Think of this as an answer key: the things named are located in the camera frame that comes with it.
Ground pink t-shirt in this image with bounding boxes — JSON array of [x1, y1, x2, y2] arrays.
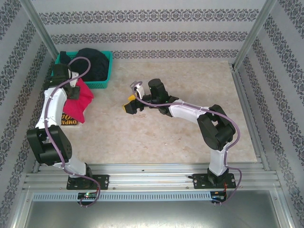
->
[[63, 78, 95, 124]]

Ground teal plastic basket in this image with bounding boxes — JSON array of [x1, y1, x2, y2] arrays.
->
[[54, 51, 113, 89]]

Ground black crumpled clothes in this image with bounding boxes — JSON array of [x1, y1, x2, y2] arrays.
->
[[59, 48, 110, 82]]

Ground folded yellow printed t-shirt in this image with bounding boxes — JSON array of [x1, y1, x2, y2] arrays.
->
[[60, 111, 80, 128]]

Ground left controller circuit board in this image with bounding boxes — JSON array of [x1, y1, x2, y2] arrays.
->
[[77, 192, 98, 200]]

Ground controller circuit board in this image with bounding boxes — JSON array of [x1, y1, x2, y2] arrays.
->
[[212, 190, 228, 200], [77, 192, 98, 200]]

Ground grey metal sheet panel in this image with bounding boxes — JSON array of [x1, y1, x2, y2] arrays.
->
[[23, 200, 287, 228]]

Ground right controller circuit board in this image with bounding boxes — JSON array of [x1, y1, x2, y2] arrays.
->
[[212, 190, 228, 200]]

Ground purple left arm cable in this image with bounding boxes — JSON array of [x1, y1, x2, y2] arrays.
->
[[44, 57, 102, 209]]

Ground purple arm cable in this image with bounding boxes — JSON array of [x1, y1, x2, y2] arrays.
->
[[44, 57, 102, 209], [130, 81, 243, 206]]

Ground aluminium frame post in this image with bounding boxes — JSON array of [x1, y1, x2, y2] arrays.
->
[[232, 0, 278, 70], [20, 0, 60, 56]]

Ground aluminium mounting rail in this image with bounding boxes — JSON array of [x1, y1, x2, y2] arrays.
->
[[22, 163, 282, 190]]

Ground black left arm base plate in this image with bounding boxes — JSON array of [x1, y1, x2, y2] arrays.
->
[[66, 174, 110, 190]]

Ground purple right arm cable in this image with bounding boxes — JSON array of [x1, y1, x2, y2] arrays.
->
[[130, 81, 243, 206]]

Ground slotted grey cable duct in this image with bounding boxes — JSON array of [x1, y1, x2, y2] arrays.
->
[[32, 191, 212, 202]]

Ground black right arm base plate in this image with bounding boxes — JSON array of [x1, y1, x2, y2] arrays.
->
[[192, 172, 237, 190]]

